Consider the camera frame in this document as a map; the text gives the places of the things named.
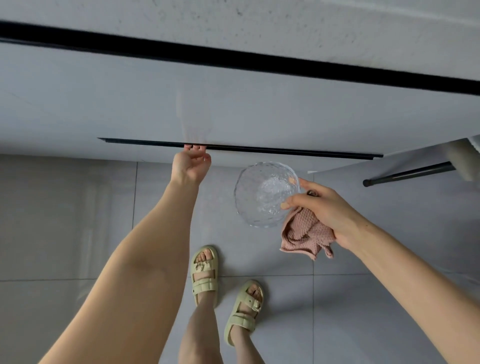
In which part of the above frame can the person's right hand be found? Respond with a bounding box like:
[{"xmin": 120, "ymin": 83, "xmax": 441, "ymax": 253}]
[{"xmin": 280, "ymin": 178, "xmax": 372, "ymax": 252}]

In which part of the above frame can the person's left hand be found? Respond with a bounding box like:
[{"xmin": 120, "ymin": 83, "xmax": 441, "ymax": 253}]
[{"xmin": 170, "ymin": 144, "xmax": 212, "ymax": 185}]

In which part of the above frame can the pink dish cloth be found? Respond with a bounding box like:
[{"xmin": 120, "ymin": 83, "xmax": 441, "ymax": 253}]
[{"xmin": 279, "ymin": 190, "xmax": 335, "ymax": 262}]

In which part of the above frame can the small clear glass bowl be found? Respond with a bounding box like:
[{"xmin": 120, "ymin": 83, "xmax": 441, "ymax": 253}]
[{"xmin": 234, "ymin": 161, "xmax": 303, "ymax": 229}]

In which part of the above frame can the person's left forearm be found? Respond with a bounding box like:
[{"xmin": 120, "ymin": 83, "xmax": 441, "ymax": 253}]
[{"xmin": 39, "ymin": 176, "xmax": 202, "ymax": 364}]

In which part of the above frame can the person's right forearm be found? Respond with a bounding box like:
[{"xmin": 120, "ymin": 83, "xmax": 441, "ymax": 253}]
[{"xmin": 346, "ymin": 219, "xmax": 480, "ymax": 364}]

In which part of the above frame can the person's right leg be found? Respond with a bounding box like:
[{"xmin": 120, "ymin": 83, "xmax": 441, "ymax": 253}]
[{"xmin": 229, "ymin": 328, "xmax": 265, "ymax": 364}]

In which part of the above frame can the person's leg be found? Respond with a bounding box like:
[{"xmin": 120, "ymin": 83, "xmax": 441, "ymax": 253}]
[
  {"xmin": 177, "ymin": 292, "xmax": 220, "ymax": 364},
  {"xmin": 229, "ymin": 328, "xmax": 265, "ymax": 364}
]

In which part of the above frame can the person's left leg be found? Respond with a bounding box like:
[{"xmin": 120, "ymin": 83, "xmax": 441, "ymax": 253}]
[{"xmin": 177, "ymin": 292, "xmax": 220, "ymax": 364}]

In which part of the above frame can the beige buckle sandal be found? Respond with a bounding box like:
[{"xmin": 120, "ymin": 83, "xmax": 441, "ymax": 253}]
[
  {"xmin": 223, "ymin": 279, "xmax": 265, "ymax": 348},
  {"xmin": 190, "ymin": 245, "xmax": 220, "ymax": 309}
]

